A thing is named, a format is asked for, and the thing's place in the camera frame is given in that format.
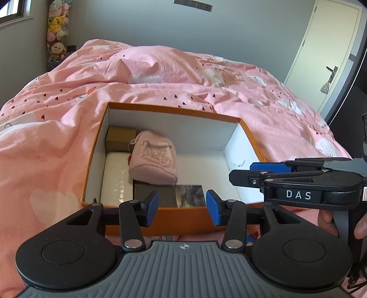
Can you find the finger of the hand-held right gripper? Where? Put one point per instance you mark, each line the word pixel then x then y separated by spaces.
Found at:
pixel 243 176
pixel 266 166

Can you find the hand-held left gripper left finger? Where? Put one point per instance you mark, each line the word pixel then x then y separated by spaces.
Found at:
pixel 152 206

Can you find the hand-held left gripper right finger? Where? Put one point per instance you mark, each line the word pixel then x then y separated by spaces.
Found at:
pixel 212 207

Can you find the orange cardboard box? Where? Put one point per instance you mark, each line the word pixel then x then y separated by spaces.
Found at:
pixel 183 220

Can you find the pale pink fuzzy pouch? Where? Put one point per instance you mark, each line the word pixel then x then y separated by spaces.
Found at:
pixel 152 160

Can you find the person's right hand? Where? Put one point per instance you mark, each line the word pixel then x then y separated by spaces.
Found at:
pixel 325 219

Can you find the glossy picture card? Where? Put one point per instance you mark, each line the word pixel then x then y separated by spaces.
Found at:
pixel 189 196

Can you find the long white box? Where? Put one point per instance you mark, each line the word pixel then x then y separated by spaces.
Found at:
pixel 114 177

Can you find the small brown box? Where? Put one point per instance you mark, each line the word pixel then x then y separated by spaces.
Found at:
pixel 120 137

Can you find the dark wardrobe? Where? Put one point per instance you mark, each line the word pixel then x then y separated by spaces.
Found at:
pixel 352 120

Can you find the small patterned hanging pouch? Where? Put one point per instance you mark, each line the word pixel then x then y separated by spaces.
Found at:
pixel 325 87

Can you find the pink printed blanket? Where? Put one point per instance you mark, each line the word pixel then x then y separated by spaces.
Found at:
pixel 172 74

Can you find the white door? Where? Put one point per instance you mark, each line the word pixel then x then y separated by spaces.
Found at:
pixel 321 43

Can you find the column of plush toys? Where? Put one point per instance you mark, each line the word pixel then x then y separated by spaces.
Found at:
pixel 57 24

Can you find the window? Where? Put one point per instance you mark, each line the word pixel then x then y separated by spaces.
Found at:
pixel 11 7

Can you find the black wall socket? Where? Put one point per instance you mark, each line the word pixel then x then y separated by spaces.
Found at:
pixel 71 48

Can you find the grey wall rack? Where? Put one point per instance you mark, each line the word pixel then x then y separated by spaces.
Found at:
pixel 193 5

